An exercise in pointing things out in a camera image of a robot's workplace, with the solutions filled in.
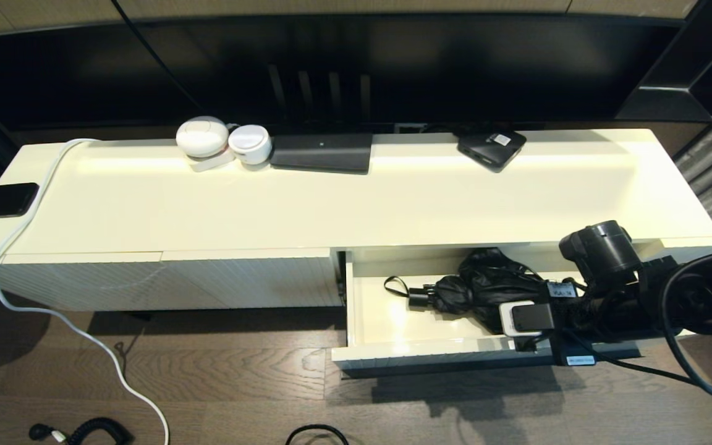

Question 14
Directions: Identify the black umbrella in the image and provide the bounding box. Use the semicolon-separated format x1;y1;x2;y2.
384;247;579;336

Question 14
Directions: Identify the thin dark metal rod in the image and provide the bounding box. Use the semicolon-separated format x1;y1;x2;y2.
341;349;641;378

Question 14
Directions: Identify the white ribbed drawer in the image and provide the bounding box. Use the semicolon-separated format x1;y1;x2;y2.
331;244;697;371

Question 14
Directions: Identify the white TV cabinet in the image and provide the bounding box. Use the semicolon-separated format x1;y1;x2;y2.
0;129;712;312

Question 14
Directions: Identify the small black box white label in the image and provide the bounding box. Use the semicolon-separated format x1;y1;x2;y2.
457;129;527;173

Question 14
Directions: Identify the flat black rectangular box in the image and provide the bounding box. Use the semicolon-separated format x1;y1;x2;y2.
269;133;374;174

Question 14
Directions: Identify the black television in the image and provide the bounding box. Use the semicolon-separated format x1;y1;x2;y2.
0;15;684;134

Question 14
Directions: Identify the black shelf unit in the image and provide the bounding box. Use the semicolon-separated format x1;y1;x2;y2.
616;0;712;123

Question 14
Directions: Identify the small white round device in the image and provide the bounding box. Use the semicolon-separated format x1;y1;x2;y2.
228;125;273;165

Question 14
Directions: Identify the large white round device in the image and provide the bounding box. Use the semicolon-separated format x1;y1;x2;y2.
176;116;231;158

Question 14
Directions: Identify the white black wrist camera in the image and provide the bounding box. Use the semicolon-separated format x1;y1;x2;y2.
499;300;556;338

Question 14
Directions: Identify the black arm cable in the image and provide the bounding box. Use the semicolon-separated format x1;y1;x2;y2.
563;247;712;397

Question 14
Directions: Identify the black looped floor cable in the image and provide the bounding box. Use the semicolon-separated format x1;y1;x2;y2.
285;424;349;445

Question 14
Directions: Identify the black coiled cable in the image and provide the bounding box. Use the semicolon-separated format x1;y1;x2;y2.
28;417;135;445

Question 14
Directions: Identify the thin black wall cable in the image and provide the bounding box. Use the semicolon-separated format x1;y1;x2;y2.
111;0;203;113

